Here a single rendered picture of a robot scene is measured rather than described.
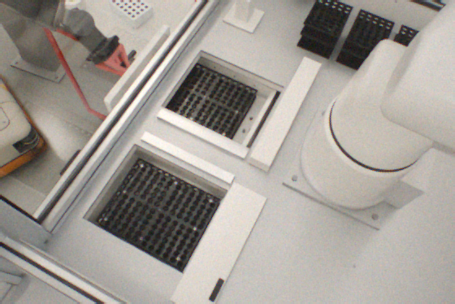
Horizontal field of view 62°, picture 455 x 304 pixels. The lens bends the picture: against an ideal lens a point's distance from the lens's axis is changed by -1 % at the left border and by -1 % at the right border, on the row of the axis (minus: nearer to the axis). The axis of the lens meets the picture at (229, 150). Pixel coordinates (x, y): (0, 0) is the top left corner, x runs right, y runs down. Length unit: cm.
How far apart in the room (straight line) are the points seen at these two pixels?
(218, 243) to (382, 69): 45
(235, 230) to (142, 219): 21
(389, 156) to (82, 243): 61
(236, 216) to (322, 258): 20
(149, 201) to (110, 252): 16
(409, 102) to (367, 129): 29
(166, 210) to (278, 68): 46
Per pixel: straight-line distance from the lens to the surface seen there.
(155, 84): 95
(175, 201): 89
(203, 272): 80
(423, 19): 118
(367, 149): 69
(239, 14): 110
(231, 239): 81
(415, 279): 91
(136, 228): 89
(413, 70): 37
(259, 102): 109
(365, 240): 89
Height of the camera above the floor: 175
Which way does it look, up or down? 64 degrees down
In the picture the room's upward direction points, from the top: 7 degrees clockwise
